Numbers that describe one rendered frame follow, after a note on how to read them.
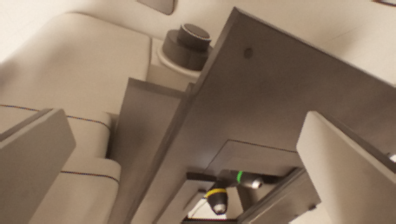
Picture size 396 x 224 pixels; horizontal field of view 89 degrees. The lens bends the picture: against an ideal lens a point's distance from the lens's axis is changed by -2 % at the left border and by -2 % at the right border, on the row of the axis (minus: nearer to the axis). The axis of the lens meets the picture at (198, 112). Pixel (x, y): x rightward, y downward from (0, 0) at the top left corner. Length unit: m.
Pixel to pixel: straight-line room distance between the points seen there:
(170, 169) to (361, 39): 0.39
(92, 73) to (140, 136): 0.07
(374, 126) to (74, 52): 0.26
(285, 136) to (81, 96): 0.15
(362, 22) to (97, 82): 0.40
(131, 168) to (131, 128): 0.05
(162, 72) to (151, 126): 0.11
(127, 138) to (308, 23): 0.31
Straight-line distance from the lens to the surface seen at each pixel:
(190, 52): 0.24
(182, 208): 0.21
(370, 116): 0.20
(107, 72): 0.21
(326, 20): 0.40
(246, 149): 0.16
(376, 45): 0.49
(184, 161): 0.16
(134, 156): 0.19
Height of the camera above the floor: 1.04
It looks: 47 degrees down
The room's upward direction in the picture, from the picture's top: 168 degrees clockwise
